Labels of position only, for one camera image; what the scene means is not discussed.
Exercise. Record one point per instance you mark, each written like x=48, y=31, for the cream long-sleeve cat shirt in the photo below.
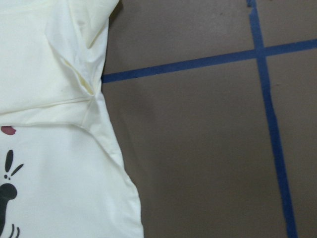
x=62, y=172

